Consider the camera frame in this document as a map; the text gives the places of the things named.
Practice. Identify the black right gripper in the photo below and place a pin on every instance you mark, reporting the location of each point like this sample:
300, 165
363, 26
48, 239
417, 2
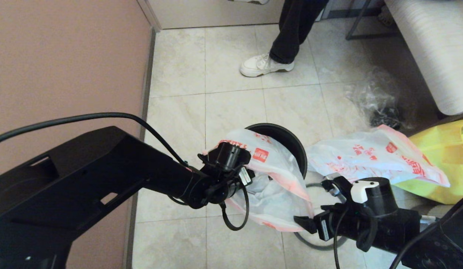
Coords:
369, 220

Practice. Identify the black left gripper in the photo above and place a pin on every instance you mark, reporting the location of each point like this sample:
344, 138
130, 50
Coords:
224, 175

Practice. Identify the white red-print plastic bag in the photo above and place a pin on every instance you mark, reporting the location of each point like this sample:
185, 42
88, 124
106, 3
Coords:
276, 186

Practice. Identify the white liner bag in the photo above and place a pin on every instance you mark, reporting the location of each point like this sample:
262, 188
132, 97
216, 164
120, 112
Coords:
366, 157

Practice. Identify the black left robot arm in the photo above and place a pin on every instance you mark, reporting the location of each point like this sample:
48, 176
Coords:
67, 186

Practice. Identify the black round trash bin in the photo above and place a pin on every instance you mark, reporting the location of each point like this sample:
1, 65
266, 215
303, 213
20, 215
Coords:
287, 140

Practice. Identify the clear plastic bag with rubbish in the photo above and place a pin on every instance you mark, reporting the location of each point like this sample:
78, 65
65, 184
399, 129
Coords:
380, 101

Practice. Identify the yellow plastic bag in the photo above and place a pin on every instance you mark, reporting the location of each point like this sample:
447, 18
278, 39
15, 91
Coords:
448, 157

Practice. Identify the white sneaker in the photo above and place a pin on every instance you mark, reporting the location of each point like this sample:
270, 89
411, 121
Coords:
261, 67
250, 1

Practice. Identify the round striped grey stool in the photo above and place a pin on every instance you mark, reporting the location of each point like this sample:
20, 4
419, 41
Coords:
422, 211

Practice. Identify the person's leg dark trousers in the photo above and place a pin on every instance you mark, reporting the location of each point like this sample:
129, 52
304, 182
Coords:
295, 30

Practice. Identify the grey metal furniture leg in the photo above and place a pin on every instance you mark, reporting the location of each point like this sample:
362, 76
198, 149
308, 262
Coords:
356, 20

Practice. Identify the beige striped sofa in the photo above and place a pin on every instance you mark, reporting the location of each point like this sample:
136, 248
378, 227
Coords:
433, 48

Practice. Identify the small right wrist camera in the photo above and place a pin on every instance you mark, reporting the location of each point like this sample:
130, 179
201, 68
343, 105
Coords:
334, 185

